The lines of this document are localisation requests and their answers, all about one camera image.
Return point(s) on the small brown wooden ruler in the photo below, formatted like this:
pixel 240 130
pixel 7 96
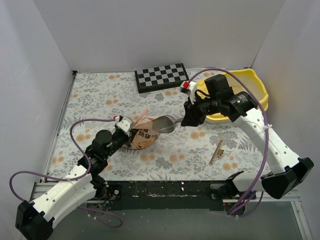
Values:
pixel 217 153

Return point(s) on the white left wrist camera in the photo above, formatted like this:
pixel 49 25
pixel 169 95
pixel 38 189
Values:
pixel 124 123

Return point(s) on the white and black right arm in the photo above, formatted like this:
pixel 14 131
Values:
pixel 287 168

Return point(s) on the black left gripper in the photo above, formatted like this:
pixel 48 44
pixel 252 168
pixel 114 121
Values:
pixel 130 135

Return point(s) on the silver metal scoop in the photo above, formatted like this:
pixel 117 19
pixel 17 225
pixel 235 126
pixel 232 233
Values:
pixel 165 124

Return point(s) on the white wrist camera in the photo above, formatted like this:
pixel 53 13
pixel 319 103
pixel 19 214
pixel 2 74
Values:
pixel 189 88
pixel 124 123

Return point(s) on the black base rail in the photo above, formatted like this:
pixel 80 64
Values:
pixel 213 195

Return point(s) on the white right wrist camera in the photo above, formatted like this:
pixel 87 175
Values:
pixel 189 88

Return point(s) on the black and silver chessboard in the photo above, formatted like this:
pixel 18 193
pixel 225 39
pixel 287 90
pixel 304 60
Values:
pixel 160 78

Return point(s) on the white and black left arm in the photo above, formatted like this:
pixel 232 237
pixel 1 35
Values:
pixel 37 219

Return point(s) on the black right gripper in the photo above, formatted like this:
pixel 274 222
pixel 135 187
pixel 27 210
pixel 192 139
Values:
pixel 189 115

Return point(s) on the yellow and white litter box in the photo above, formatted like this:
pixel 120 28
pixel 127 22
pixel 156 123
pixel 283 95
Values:
pixel 249 78

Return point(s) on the pink cat litter bag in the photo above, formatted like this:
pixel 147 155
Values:
pixel 144 134

